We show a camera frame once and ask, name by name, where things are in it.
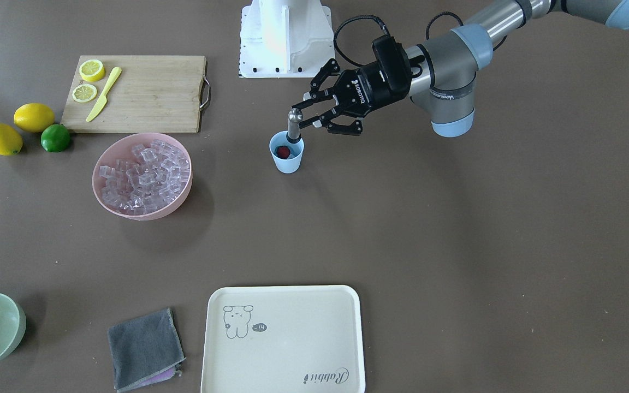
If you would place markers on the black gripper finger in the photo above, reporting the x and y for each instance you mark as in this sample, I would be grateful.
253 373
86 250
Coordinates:
326 121
316 94

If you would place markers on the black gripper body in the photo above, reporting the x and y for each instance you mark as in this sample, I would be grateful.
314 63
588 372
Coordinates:
368 93

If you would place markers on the red strawberry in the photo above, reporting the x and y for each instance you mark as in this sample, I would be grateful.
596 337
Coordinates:
283 152

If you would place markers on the steel muddler black tip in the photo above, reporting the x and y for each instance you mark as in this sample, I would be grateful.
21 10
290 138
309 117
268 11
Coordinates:
295 116

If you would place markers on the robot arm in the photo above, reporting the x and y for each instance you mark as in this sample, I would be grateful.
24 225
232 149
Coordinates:
438 75

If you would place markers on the light blue cup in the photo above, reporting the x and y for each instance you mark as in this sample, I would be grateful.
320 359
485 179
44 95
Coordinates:
289 165

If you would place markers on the clear ice cubes pile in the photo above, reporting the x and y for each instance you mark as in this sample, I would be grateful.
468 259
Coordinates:
145 177

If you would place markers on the bamboo cutting board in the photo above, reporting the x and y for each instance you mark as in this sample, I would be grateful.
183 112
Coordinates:
153 94

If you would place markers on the pink bowl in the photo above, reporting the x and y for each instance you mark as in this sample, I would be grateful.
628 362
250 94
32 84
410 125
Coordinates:
183 188

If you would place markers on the yellow plastic knife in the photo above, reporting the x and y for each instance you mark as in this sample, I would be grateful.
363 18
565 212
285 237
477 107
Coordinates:
102 99

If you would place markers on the cream rabbit tray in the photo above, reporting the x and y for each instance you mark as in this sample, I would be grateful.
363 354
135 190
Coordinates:
298 338

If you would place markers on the lemon half lower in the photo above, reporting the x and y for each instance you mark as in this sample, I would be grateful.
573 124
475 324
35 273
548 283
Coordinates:
92 70

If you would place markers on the green lime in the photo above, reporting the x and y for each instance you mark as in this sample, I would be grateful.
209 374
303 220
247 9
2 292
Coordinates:
55 138

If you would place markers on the yellow lemon upper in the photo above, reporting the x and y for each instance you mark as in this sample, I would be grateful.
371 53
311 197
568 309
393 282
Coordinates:
34 117

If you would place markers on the yellow lemon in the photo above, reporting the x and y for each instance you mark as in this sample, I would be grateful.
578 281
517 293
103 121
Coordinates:
11 141
34 117

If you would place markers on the grey folded cloth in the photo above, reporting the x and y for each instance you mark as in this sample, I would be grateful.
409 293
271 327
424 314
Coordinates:
145 351

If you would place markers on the yellow lemon lower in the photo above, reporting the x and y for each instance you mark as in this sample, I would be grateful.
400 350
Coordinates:
11 141

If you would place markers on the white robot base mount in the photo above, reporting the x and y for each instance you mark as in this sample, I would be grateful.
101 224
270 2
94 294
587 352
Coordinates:
285 39

